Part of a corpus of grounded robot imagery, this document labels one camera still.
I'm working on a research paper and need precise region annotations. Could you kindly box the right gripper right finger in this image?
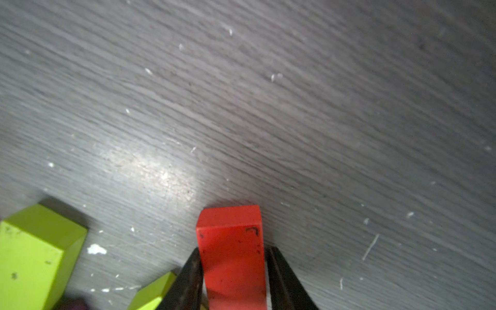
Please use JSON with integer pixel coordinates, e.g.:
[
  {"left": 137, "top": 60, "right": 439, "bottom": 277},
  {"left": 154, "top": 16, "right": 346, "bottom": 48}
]
[{"left": 266, "top": 246, "right": 319, "bottom": 310}]

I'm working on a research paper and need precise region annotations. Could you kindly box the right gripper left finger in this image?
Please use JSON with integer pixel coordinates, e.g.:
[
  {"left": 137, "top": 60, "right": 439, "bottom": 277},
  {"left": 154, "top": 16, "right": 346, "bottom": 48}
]
[{"left": 156, "top": 248, "right": 204, "bottom": 310}]

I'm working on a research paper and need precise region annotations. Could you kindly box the dark green block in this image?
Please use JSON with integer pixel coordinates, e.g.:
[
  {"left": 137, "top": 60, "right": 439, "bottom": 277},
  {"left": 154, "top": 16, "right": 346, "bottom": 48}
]
[{"left": 127, "top": 271, "right": 177, "bottom": 310}]

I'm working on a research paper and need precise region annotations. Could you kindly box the red block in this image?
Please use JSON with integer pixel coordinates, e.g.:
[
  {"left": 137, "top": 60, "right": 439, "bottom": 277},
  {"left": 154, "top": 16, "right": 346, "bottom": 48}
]
[{"left": 196, "top": 205, "right": 267, "bottom": 309}]

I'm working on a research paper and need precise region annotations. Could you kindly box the lime block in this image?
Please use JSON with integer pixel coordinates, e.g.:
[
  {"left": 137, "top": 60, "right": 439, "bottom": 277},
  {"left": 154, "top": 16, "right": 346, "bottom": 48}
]
[{"left": 1, "top": 204, "right": 88, "bottom": 309}]

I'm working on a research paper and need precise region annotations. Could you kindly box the purple block centre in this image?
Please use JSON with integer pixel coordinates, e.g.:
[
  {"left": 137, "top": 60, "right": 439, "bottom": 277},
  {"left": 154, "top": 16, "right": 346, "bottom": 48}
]
[{"left": 54, "top": 297, "right": 89, "bottom": 310}]

